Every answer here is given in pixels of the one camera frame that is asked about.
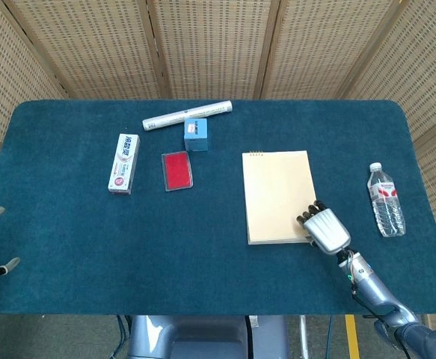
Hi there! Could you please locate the woven bamboo folding screen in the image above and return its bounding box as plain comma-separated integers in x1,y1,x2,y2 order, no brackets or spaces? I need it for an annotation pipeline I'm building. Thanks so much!
0,0,436,334

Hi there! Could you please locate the red ink stamp pad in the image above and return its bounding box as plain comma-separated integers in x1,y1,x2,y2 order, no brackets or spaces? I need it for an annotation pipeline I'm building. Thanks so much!
161,150,195,193

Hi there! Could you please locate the yellow floor tape strip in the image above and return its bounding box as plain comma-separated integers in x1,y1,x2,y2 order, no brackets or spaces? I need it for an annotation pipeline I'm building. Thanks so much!
344,314,361,359

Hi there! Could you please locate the clear plastic water bottle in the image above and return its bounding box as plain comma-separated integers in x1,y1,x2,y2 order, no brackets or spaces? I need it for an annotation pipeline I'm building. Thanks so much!
366,162,408,238

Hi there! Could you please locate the white toothpaste box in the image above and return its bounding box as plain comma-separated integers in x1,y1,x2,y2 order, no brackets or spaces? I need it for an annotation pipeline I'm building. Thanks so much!
107,133,141,195

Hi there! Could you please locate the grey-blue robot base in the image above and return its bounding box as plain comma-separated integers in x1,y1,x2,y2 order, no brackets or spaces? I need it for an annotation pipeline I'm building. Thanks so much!
126,314,290,359

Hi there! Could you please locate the blue cardboard box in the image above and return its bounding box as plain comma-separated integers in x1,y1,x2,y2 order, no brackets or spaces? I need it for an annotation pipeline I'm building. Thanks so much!
182,117,209,153

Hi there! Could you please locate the blue felt table cloth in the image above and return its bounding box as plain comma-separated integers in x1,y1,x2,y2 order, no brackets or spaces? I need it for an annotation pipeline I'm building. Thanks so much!
0,99,436,316

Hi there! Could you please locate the beige notepad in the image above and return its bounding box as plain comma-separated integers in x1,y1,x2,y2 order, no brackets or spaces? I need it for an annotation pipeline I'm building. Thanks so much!
241,150,319,246

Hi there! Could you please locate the white printed tube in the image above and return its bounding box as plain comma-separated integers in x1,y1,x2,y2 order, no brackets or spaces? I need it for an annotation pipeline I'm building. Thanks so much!
141,99,234,132

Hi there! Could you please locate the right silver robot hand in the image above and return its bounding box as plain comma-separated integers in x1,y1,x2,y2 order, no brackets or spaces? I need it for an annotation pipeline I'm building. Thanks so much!
295,200,352,256

